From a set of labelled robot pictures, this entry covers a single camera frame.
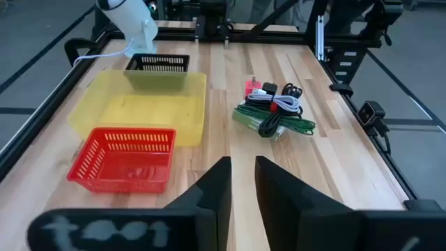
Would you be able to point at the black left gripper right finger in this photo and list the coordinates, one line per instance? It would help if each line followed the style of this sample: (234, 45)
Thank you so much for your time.
(296, 216)

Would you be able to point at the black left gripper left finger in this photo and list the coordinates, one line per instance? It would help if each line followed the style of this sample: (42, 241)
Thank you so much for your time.
(212, 209)

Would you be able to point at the white green card reader box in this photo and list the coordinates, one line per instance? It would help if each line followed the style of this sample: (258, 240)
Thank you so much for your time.
(278, 135)
(244, 118)

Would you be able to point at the pink wall charger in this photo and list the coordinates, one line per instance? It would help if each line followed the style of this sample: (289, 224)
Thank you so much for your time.
(251, 87)

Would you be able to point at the black wall charger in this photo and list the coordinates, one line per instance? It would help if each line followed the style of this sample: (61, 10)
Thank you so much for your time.
(269, 88)

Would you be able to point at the yellow translucent plastic bin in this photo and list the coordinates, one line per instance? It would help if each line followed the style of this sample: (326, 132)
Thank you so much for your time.
(146, 111)

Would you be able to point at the black slotted plastic basket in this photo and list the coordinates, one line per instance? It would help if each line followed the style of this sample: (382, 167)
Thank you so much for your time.
(134, 62)

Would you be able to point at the red slotted plastic basket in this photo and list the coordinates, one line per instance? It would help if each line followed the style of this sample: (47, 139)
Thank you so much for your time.
(122, 174)

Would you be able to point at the black lamp clamp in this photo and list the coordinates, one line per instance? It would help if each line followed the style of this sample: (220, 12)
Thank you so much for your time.
(75, 43)

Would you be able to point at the black webcam on mount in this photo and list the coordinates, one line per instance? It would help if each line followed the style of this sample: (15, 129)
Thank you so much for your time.
(369, 113)

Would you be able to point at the black frame bracket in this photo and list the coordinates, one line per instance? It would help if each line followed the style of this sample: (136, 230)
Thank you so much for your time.
(341, 89)
(423, 205)

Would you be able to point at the black aluminium table frame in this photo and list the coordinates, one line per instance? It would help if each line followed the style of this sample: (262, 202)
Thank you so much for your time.
(52, 101)

